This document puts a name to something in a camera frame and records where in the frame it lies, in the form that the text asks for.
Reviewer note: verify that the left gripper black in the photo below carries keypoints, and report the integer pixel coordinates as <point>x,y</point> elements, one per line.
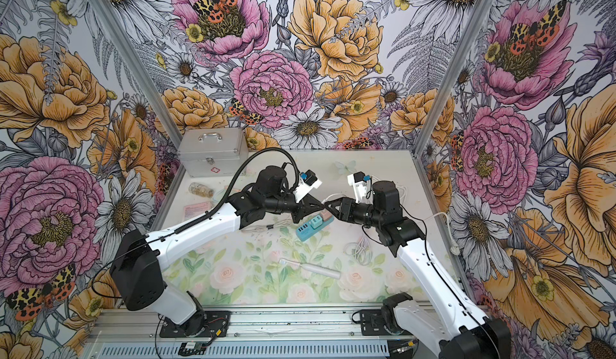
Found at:
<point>298,205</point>

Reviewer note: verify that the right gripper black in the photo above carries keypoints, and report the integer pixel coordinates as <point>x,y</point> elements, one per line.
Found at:
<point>350,210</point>

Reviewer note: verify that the teal power strip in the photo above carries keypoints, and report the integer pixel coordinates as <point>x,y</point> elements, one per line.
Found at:
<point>305,231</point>

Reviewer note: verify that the teal plug adapter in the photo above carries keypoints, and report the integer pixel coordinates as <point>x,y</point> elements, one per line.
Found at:
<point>316,222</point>

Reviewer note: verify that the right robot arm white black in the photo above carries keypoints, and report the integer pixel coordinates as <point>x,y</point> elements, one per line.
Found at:
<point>457,328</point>

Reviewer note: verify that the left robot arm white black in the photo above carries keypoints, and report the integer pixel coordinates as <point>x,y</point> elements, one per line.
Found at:
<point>138,266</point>

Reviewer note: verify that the silver metal first-aid case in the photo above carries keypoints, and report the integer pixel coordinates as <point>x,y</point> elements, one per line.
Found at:
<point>213,152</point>

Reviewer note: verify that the small clear jar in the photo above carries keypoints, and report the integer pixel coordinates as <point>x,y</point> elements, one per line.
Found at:
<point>201,190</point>

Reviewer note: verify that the pink product packet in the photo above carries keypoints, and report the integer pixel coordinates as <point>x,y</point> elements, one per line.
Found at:
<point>197,209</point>

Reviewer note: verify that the small circuit board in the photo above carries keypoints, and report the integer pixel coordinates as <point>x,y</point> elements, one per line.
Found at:
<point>188,349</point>

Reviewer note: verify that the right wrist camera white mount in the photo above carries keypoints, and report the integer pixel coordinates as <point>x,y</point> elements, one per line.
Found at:
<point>361,185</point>

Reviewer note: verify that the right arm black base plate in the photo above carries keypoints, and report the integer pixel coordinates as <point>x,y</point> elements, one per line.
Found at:
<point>372,323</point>

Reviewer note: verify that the aluminium front rail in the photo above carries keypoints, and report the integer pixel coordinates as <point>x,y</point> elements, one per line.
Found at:
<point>283,322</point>

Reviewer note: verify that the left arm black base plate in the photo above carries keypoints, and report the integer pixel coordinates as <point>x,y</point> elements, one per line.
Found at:
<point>204,324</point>

